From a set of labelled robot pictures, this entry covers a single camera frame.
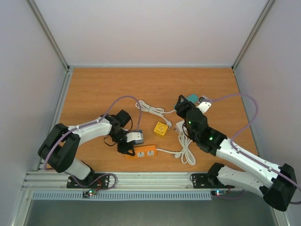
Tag orange power strip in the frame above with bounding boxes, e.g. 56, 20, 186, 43
125, 145, 157, 159

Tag orange strip white cable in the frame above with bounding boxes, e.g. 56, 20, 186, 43
156, 134, 196, 165

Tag blue cube socket adapter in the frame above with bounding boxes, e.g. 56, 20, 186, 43
133, 131, 144, 144

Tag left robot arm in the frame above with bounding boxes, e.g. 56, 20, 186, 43
38, 110, 135, 187

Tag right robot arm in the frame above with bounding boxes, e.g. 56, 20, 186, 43
174, 95, 300, 211

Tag yellow plug adapter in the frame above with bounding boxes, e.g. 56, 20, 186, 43
153, 122, 169, 137

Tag teal power strip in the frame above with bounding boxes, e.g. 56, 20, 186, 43
186, 94, 199, 103

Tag white cube socket adapter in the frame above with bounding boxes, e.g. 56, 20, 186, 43
174, 120, 184, 135

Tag left small circuit board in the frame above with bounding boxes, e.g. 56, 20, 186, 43
82, 190, 97, 198

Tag small circuit board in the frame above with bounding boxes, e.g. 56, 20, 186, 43
212, 190, 228, 196
82, 190, 97, 198

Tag right small circuit board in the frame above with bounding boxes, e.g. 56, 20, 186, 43
212, 190, 228, 196

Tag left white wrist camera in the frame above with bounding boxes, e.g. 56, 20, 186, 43
126, 132, 144, 144

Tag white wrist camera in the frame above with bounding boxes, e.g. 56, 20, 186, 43
126, 132, 144, 144
196, 96, 212, 114

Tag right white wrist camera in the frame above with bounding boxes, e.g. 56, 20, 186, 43
196, 96, 212, 114

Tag teal strip white cable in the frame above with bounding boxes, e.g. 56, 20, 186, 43
135, 100, 179, 129

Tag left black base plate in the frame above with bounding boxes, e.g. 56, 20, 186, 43
66, 173, 112, 189

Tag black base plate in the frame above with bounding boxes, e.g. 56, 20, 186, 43
190, 173, 235, 189
66, 173, 112, 189

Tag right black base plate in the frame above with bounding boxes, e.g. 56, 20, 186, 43
190, 173, 235, 189

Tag grey slotted cable duct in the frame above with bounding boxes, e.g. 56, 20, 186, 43
32, 191, 212, 201

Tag aluminium front rail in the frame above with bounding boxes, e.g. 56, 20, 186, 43
21, 171, 280, 191

